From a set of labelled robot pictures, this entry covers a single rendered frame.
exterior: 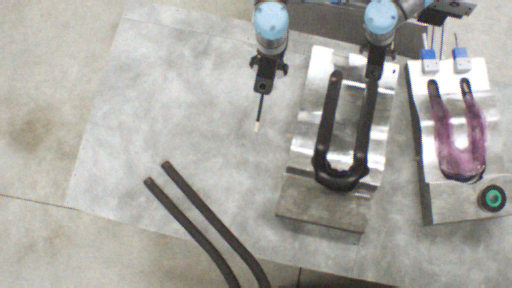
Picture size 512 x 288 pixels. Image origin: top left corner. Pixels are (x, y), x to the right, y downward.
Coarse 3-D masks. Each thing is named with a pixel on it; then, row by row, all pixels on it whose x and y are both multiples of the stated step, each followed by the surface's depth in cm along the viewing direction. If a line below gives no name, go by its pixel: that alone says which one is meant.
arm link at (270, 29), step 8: (256, 8) 132; (264, 8) 128; (272, 8) 128; (280, 8) 128; (256, 16) 127; (264, 16) 127; (272, 16) 127; (280, 16) 127; (256, 24) 128; (264, 24) 127; (272, 24) 127; (280, 24) 127; (288, 24) 130; (256, 32) 133; (264, 32) 128; (272, 32) 128; (280, 32) 129; (264, 40) 133; (272, 40) 132; (280, 40) 133; (272, 48) 136
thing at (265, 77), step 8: (264, 56) 144; (264, 64) 145; (272, 64) 145; (264, 72) 145; (272, 72) 145; (256, 80) 146; (264, 80) 146; (272, 80) 146; (256, 88) 147; (264, 88) 146; (272, 88) 148
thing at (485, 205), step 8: (480, 192) 154; (488, 192) 152; (496, 192) 152; (504, 192) 152; (480, 200) 152; (488, 200) 152; (496, 200) 153; (504, 200) 152; (480, 208) 154; (488, 208) 151; (496, 208) 151
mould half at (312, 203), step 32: (320, 64) 168; (352, 64) 168; (320, 96) 166; (352, 96) 166; (384, 96) 166; (352, 128) 163; (384, 128) 164; (288, 160) 157; (384, 160) 157; (288, 192) 162; (320, 192) 162; (352, 192) 161; (320, 224) 161; (352, 224) 159
